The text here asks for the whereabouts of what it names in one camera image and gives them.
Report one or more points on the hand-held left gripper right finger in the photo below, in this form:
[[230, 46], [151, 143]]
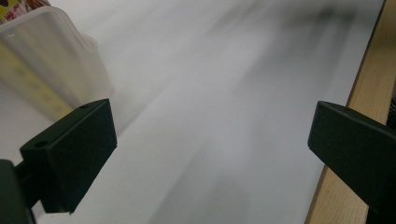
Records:
[[355, 146]]

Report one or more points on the yellow spout pouch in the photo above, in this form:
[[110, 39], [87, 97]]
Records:
[[29, 85]]

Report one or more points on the clear plastic container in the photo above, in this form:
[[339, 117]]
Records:
[[59, 56]]

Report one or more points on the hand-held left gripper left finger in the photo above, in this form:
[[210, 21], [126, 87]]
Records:
[[77, 155]]

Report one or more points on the small brown and gold packet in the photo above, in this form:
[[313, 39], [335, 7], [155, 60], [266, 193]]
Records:
[[18, 9]]

